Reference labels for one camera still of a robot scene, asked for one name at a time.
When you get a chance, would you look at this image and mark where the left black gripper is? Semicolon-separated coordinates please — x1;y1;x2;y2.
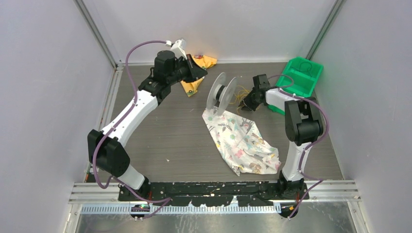
167;54;207;86

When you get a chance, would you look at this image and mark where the yellow cable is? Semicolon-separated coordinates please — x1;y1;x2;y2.
232;84;253;114

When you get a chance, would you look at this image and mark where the translucent white cable spool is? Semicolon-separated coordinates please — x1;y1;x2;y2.
206;72;238;116

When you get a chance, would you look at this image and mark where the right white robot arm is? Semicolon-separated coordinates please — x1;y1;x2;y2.
240;74;324;200

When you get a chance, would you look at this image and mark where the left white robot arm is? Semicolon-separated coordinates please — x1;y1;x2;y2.
87;50;207;201

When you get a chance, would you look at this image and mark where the yellow printed cloth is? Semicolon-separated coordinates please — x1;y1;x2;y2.
180;55;218;97

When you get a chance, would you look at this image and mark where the green plastic compartment bin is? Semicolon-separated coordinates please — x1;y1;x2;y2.
264;57;324;114

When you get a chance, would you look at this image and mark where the white floral printed cloth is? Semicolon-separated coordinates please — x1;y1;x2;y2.
202;107;281;176

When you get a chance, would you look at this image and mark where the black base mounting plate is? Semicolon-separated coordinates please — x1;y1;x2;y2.
119;181;308;207

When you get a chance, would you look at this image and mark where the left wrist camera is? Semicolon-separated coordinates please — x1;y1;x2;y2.
166;38;187;60

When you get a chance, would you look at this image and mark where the thin black cable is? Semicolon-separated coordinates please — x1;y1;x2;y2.
297;62;313;75

